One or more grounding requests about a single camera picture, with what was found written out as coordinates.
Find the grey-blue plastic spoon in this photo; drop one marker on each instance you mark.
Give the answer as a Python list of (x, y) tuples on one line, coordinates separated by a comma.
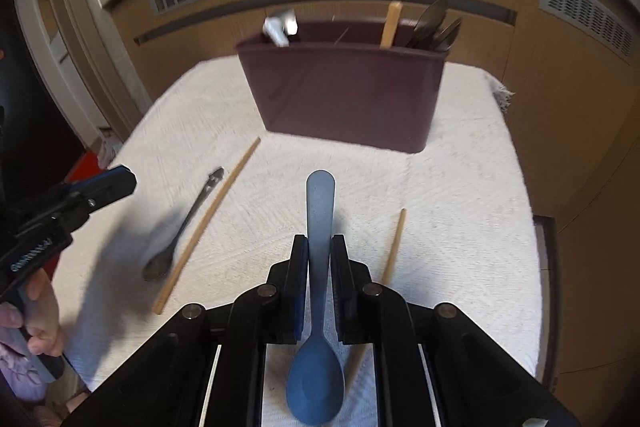
[(317, 207)]

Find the maroon plastic utensil holder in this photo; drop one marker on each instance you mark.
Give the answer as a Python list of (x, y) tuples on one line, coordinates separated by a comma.
[(340, 92)]

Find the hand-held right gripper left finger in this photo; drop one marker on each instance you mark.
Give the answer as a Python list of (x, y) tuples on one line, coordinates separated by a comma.
[(298, 297)]

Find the pair of slippers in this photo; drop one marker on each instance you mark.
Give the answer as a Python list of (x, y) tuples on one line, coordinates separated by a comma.
[(109, 144)]

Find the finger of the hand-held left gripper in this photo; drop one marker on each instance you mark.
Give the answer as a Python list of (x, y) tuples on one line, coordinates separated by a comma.
[(107, 184)]

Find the person's light clothing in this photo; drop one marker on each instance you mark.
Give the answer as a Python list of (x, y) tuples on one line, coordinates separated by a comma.
[(22, 379)]

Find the person's left hand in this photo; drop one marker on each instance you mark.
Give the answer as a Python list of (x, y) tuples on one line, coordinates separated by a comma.
[(45, 317)]

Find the white textured towel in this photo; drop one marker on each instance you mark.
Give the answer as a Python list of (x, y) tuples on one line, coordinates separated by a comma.
[(450, 207)]

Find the white ceramic spoon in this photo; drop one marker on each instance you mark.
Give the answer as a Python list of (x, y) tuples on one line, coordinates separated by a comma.
[(280, 29)]

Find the short grey vent grille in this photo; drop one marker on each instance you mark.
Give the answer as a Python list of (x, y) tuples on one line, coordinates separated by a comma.
[(585, 17)]

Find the wooden spoon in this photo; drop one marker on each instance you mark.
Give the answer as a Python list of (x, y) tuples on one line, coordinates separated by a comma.
[(391, 24)]

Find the wooden chopstick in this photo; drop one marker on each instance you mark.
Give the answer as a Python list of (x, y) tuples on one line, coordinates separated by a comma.
[(210, 222), (395, 247)]

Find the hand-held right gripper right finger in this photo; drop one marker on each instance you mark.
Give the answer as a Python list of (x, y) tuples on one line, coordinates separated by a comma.
[(340, 297)]

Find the red floor mat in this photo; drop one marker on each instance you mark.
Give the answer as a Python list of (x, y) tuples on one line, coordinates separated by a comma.
[(82, 164)]

